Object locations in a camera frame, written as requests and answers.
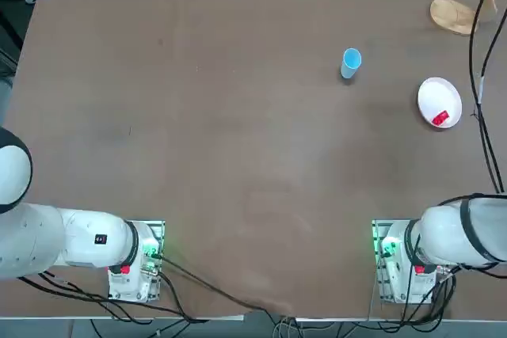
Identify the light wooden stand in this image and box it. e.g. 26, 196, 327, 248
429, 0, 507, 37

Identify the blue plastic cup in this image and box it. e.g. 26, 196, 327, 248
339, 47, 363, 80

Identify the red block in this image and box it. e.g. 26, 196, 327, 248
431, 109, 452, 127

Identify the pink plate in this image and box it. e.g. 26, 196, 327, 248
417, 77, 463, 130

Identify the black cable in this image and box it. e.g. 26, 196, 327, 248
468, 0, 507, 193
158, 255, 296, 317
17, 270, 209, 323
399, 270, 459, 325

